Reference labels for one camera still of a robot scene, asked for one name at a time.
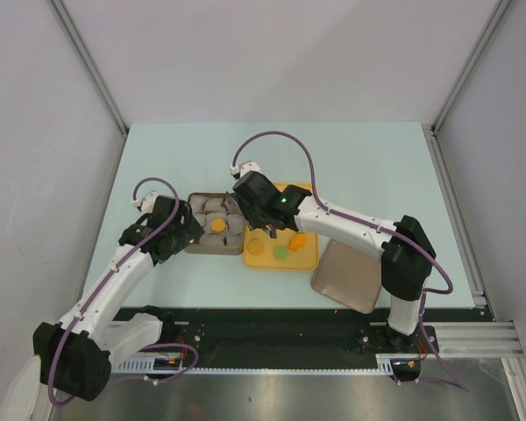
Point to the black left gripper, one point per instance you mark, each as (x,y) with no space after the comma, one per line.
(189,231)

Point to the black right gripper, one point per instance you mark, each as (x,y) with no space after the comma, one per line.
(249,217)

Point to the metal tongs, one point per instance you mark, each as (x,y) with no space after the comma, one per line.
(229,195)

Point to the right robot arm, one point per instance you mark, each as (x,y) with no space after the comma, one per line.
(402,248)

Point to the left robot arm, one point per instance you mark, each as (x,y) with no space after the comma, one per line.
(78,353)

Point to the white paper cup left middle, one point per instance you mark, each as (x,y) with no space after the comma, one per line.
(201,218)

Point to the white paper cup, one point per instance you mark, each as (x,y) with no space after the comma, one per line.
(233,240)
(214,204)
(210,217)
(212,240)
(236,224)
(201,218)
(231,206)

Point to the white paper cup centre front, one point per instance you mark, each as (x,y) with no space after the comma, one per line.
(212,240)

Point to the white paper cup right middle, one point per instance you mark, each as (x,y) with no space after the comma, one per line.
(236,224)

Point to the white paper cup top right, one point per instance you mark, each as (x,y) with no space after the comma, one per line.
(231,206)

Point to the white paper cup top centre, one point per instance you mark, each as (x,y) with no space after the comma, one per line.
(214,204)

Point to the rose gold cookie tin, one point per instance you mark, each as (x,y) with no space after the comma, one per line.
(196,201)

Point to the white paper cup right front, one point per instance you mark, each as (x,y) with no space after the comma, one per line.
(233,240)

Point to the orange fish shaped cookie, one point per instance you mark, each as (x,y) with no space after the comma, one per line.
(297,242)

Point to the green cookie front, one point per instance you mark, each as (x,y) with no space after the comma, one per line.
(280,253)

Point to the yellow plastic tray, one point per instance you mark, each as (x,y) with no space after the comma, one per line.
(304,260)

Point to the rose gold tin lid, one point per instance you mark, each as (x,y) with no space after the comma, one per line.
(349,277)

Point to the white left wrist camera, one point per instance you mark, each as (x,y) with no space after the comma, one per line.
(146,204)

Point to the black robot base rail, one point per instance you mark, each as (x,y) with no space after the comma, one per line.
(257,338)

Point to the white cable duct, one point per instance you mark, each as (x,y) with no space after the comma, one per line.
(151,365)

